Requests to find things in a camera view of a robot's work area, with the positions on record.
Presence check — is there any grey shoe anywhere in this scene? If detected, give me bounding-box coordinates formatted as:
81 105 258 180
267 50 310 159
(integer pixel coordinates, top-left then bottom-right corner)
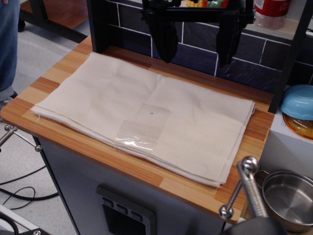
0 91 18 110

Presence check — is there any black floor cable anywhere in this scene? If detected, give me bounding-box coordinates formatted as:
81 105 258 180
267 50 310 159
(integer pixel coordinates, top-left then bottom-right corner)
0 165 59 210

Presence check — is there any orange transparent bowl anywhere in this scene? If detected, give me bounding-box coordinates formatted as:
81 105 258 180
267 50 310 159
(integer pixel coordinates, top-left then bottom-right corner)
283 113 313 140

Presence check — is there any black wheeled table frame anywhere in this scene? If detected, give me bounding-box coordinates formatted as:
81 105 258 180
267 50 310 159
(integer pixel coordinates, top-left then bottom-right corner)
19 0 88 43

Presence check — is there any black shelf post right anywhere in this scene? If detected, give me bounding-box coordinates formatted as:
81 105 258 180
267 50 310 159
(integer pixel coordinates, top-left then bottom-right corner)
268 0 313 114

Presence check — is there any yellow toy corn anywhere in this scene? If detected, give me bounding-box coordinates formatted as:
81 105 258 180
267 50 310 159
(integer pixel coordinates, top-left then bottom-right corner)
186 0 207 7

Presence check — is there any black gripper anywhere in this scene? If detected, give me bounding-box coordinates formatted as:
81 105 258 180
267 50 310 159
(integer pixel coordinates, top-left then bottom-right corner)
141 0 255 68

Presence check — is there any blue jeans leg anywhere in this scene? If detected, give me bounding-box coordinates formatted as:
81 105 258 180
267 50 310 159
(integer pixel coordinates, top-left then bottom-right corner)
0 0 20 102

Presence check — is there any black shelf post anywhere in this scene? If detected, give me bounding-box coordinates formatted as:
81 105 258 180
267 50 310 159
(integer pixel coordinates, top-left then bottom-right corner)
87 0 111 54
268 0 313 114

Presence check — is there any green red toy vegetable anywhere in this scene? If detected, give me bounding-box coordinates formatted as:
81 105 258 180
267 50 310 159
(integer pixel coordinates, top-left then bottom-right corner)
207 0 228 8

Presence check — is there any red label plastic bottle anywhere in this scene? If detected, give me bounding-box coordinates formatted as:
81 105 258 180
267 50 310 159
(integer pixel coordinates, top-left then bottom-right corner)
254 0 291 30

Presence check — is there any black shelf post left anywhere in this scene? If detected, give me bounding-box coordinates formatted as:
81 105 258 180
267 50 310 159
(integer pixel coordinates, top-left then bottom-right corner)
87 0 111 54

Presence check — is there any light blue bowl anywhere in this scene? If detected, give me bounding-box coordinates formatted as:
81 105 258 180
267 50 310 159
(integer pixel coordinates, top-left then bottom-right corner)
280 84 313 120

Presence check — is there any folded cream cloth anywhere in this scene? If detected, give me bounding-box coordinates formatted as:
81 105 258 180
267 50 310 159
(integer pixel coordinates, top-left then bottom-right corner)
32 53 254 187

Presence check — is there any stainless steel pot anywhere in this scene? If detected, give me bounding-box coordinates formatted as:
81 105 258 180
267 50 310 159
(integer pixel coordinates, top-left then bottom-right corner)
255 170 313 233

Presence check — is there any left metal clamp screw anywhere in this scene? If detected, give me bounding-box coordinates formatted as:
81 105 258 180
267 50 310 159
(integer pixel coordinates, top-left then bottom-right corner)
0 124 43 152

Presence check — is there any clear tape patch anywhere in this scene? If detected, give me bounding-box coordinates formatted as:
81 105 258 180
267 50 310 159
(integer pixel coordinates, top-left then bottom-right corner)
115 104 170 151

